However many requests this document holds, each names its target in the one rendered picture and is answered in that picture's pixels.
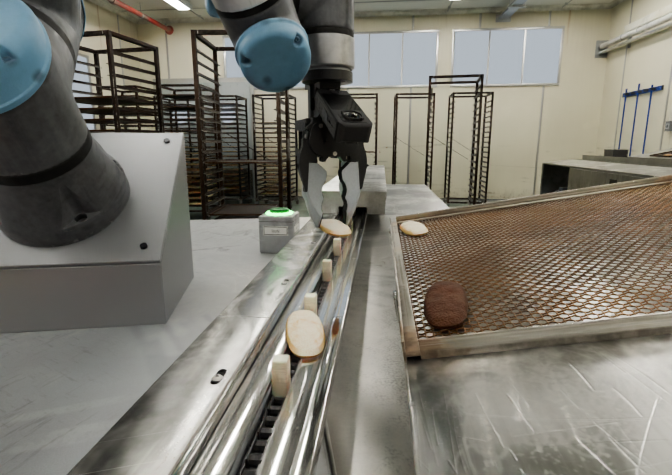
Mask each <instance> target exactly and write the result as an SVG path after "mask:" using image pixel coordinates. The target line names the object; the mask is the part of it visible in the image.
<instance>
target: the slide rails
mask: <svg viewBox="0 0 672 475"><path fill-rule="evenodd" d="M363 210H364V207H358V209H357V211H356V214H355V217H354V219H353V222H352V225H351V227H350V230H351V234H350V235H349V236H347V238H346V240H345V243H344V246H343V248H342V251H341V254H340V256H339V259H338V261H337V264H336V267H335V269H334V272H333V275H332V277H331V280H330V283H329V285H328V288H327V290H326V293H325V296H324V298H323V301H322V304H321V306H320V309H319V311H318V314H317V316H318V317H319V319H320V320H321V323H322V325H323V328H324V333H325V345H326V342H327V338H328V335H329V331H330V328H331V324H332V321H333V317H334V313H335V310H336V306H337V303H338V299H339V296H340V292H341V289H342V285H343V281H344V278H345V274H346V271H347V267H348V264H349V260H350V257H351V253H352V250H353V246H354V242H355V239H356V235H357V232H358V228H359V225H360V221H361V218H362V214H363ZM334 238H339V237H337V236H332V235H329V236H328V238H327V239H326V241H325V243H324V244H323V246H322V248H321V250H320V251H319V253H318V255H317V256H316V258H315V260H314V262H313V263H312V265H311V267H310V268H309V270H308V272H307V274H306V275H305V277H304V279H303V280H302V282H301V284H300V286H299V287H298V289H297V291H296V292H295V294H294V296H293V298H292V299H291V301H290V303H289V304H288V306H287V308H286V310H285V311H284V313H283V315H282V316H281V318H280V320H279V322H278V323H277V325H276V327H275V328H274V330H273V332H272V334H271V335H270V337H269V339H268V340H267V342H266V344H265V346H264V347H263V349H262V351H261V352H260V354H259V356H258V358H257V359H256V361H255V363H254V365H253V366H252V368H251V370H250V371H249V373H248V375H247V377H246V378H245V380H244V382H243V383H242V385H241V387H240V389H239V390H238V392H237V394H236V395H235V397H234V399H233V401H232V402H231V404H230V406H229V407H228V409H227V411H226V413H225V414H224V416H223V418H222V419H221V421H220V423H219V425H218V426H217V428H216V430H215V431H214V433H213V435H212V437H211V438H210V440H209V442H208V443H207V445H206V447H205V449H204V450H203V452H202V454H201V455H200V457H199V459H198V461H197V462H196V464H195V466H194V467H193V469H192V471H191V473H190V474H189V475H229V474H230V472H231V469H232V467H233V465H234V463H235V461H236V459H237V456H238V454H239V452H240V450H241V448H242V446H243V443H244V441H245V439H246V437H247V435H248V433H249V431H250V428H251V426H252V424H253V422H254V420H255V418H256V415H257V413H258V411H259V409H260V407H261V405H262V402H263V400H264V398H265V396H266V394H267V392H268V389H269V387H270V385H271V383H272V376H271V361H272V359H273V357H274V355H275V354H283V355H285V353H286V351H287V348H288V343H287V338H286V322H287V319H288V317H289V316H290V315H291V314H292V313H293V312H294V311H298V310H304V296H305V294H306V293H313V292H314V290H315V288H316V286H317V284H318V281H319V279H320V277H321V275H322V261H323V259H329V258H330V255H331V253H332V251H333V239H334ZM324 349H325V347H324ZM324 349H323V351H322V353H321V354H320V355H319V356H317V357H314V358H301V359H300V361H299V364H298V367H297V369H296V372H295V375H294V377H293V380H292V382H291V385H290V388H289V390H288V393H287V396H286V398H285V401H284V404H283V406H282V409H281V411H280V414H279V417H278V419H277V422H276V425H275V427H274V430H273V432H272V435H271V438H270V440H269V443H268V446H267V448H266V451H265V454H264V456H263V459H262V461H261V464H260V467H259V469H258V472H257V475H289V473H290V470H291V466H292V463H293V459H294V455H295V452H296V448H297V445H298V441H299V438H300V434H301V431H302V427H303V424H304V420H305V416H306V413H307V409H308V406H309V402H310V399H311V395H312V392H313V388H314V384H315V381H316V377H317V374H318V370H319V367H320V363H321V360H322V356H323V353H324Z"/></svg>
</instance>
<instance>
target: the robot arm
mask: <svg viewBox="0 0 672 475"><path fill-rule="evenodd" d="M205 6H206V11H207V13H208V14H209V15H210V16H211V17H214V18H220V19H221V21H222V24H223V26H224V28H225V30H226V32H227V34H228V36H229V38H230V40H231V42H232V44H233V46H234V49H235V59H236V62H237V64H238V66H239V67H240V68H241V71H242V73H243V75H244V77H245V78H246V80H247V81H248V82H249V83H250V84H251V85H253V86H254V87H256V88H257V89H260V90H262V91H266V92H282V91H285V90H289V89H290V88H293V87H294V86H296V85H297V84H298V83H300V82H301V81H302V84H305V90H308V118H305V119H301V120H297V121H295V156H297V168H298V172H299V175H300V178H301V181H302V197H303V198H304V200H305V203H306V207H307V210H308V213H309V216H310V218H311V220H312V221H313V223H314V225H315V226H316V227H320V224H321V221H322V218H323V212H322V203H323V199H324V198H323V194H322V187H323V185H324V183H325V182H326V177H327V171H326V170H325V169H324V168H323V167H322V166H320V165H319V164H318V163H317V162H318V161H317V157H319V161H320V162H325V161H326V160H327V158H328V157H330V158H338V159H339V160H340V161H341V168H340V169H339V170H338V177H339V180H340V181H339V192H340V195H341V197H342V200H343V209H342V217H343V223H344V224H345V225H347V224H348V223H349V222H350V220H351V218H352V216H353V214H354V211H355V209H356V206H357V203H358V200H359V196H360V192H361V189H362V187H363V183H364V178H365V174H366V169H367V155H366V151H365V148H364V143H368V142H369V139H370V134H371V130H372V125H373V123H372V122H371V120H370V119H369V118H368V117H367V115H366V114H365V113H364V112H363V110H362V109H361V108H360V106H359V105H358V104H357V103H356V101H355V100H354V99H353V98H352V96H351V95H350V94H349V93H348V91H342V90H340V86H343V85H349V84H352V83H353V72H351V71H353V70H354V69H355V39H354V0H205ZM85 26H86V12H85V7H84V2H83V0H0V229H1V230H2V231H3V232H4V234H5V235H7V236H8V237H9V238H10V239H12V240H14V241H16V242H18V243H21V244H24V245H28V246H33V247H56V246H63V245H68V244H72V243H75V242H78V241H81V240H84V239H86V238H88V237H91V236H93V235H95V234H96V233H98V232H100V231H102V230H103V229H105V228H106V227H107V226H109V225H110V224H111V223H112V222H113V221H114V220H115V219H116V218H117V217H118V216H119V215H120V214H121V213H122V211H123V210H124V208H125V206H126V204H127V202H128V199H129V195H130V186H129V182H128V180H127V177H126V175H125V173H124V170H123V168H122V167H121V165H120V164H119V163H118V162H117V161H116V160H115V159H114V158H113V157H112V156H111V155H109V154H108V153H106V152H105V150H104V149H103V148H102V147H101V145H100V144H99V143H98V142H97V141H96V140H95V139H94V138H93V137H92V135H91V133H90V131H89V129H88V127H87V125H86V122H85V120H84V118H83V116H82V114H81V112H80V109H79V107H78V105H77V103H76V101H75V98H74V95H73V91H72V84H73V79H74V73H75V69H76V63H77V58H78V52H79V47H80V42H81V40H82V38H83V35H84V31H85ZM297 131H298V138H297ZM298 145H299V149H298ZM346 156H347V159H346Z"/></svg>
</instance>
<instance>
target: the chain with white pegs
mask: <svg viewBox="0 0 672 475"><path fill-rule="evenodd" d="M357 209H358V207H356V209H355V211H354V214H353V216H352V218H351V220H350V222H349V223H348V224H347V226H348V227H349V228H350V227H351V225H352V222H353V219H354V217H355V214H356V211H357ZM346 238H347V236H344V237H341V238H334V239H333V256H332V259H323V261H322V281H321V284H320V286H319V289H318V290H317V293H306V294H305V296H304V310H310V311H312V312H314V313H315V314H316V315H317V314H318V311H319V309H320V306H321V304H322V301H323V298H324V296H325V293H326V290H327V288H328V285H329V283H330V280H331V277H332V275H333V272H334V269H335V267H336V264H337V261H338V259H339V256H340V254H341V251H342V248H343V246H344V243H345V240H346ZM300 359H301V358H299V357H297V356H295V355H294V354H293V353H292V352H290V354H289V355H283V354H275V355H274V357H273V359H272V361H271V376H272V395H271V397H270V401H269V402H268V404H267V406H266V408H265V411H264V413H263V415H262V417H261V423H260V422H259V424H258V426H257V429H256V431H255V433H254V436H253V438H252V440H251V442H250V448H248V449H247V451H246V454H245V456H244V458H243V460H242V463H241V465H240V467H239V470H238V472H237V474H236V475H257V472H258V469H259V467H260V464H261V461H262V459H263V456H264V454H265V451H266V448H267V446H268V443H269V440H270V438H271V435H272V432H273V430H274V427H275V425H276V422H277V419H278V417H279V414H280V411H281V409H282V406H283V404H284V401H285V398H286V396H287V393H288V390H289V388H290V385H291V382H292V380H293V377H294V375H295V372H296V369H297V367H298V364H299V361H300ZM268 427H270V428H268ZM261 439H263V440H261ZM255 453H263V454H255ZM250 467H254V468H257V469H249V468H250Z"/></svg>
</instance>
